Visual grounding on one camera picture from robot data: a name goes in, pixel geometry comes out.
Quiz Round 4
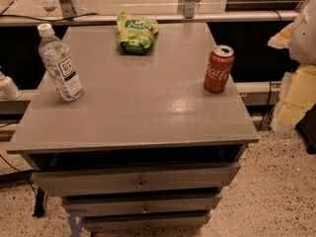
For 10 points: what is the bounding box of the bottom grey drawer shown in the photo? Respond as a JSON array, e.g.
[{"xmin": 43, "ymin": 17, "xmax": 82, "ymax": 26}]
[{"xmin": 82, "ymin": 211, "xmax": 210, "ymax": 231}]

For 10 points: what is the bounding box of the black cable on floor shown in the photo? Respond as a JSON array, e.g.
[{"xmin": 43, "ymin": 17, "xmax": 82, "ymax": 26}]
[{"xmin": 0, "ymin": 153, "xmax": 47, "ymax": 218}]

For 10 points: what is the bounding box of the top grey drawer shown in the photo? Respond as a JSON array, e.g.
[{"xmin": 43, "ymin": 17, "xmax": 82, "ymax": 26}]
[{"xmin": 32, "ymin": 162, "xmax": 240, "ymax": 197}]

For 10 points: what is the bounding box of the green chip bag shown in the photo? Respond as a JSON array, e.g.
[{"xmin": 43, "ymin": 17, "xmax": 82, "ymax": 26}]
[{"xmin": 117, "ymin": 11, "xmax": 159, "ymax": 54}]

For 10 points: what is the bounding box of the red coke can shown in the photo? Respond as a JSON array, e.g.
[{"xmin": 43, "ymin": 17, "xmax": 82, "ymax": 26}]
[{"xmin": 203, "ymin": 44, "xmax": 235, "ymax": 94}]

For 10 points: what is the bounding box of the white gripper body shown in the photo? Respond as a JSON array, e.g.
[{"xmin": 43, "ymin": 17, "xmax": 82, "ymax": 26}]
[{"xmin": 288, "ymin": 0, "xmax": 316, "ymax": 65}]

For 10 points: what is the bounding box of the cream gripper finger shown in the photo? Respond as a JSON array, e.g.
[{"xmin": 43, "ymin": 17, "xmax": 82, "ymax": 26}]
[
  {"xmin": 268, "ymin": 23, "xmax": 293, "ymax": 49},
  {"xmin": 271, "ymin": 65, "xmax": 316, "ymax": 132}
]

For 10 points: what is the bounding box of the middle grey drawer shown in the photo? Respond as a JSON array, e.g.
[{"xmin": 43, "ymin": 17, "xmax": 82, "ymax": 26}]
[{"xmin": 62, "ymin": 193, "xmax": 222, "ymax": 217}]

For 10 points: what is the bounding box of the metal rail frame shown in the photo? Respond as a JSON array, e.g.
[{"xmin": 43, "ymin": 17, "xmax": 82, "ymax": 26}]
[{"xmin": 1, "ymin": 0, "xmax": 309, "ymax": 26}]

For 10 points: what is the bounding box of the clear water bottle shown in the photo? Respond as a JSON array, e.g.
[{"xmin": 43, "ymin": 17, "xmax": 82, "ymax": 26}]
[{"xmin": 38, "ymin": 24, "xmax": 83, "ymax": 102}]

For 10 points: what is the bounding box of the grey drawer cabinet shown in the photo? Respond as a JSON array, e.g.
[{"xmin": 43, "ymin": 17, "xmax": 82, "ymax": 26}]
[{"xmin": 6, "ymin": 22, "xmax": 261, "ymax": 233}]

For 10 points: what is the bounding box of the grey drawer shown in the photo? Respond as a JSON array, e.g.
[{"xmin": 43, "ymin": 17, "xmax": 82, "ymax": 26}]
[
  {"xmin": 32, "ymin": 162, "xmax": 240, "ymax": 197},
  {"xmin": 82, "ymin": 211, "xmax": 210, "ymax": 231},
  {"xmin": 62, "ymin": 193, "xmax": 222, "ymax": 217}
]

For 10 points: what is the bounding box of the white bottle at left edge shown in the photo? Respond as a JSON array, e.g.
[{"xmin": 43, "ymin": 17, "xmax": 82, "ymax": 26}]
[{"xmin": 0, "ymin": 71, "xmax": 22, "ymax": 100}]

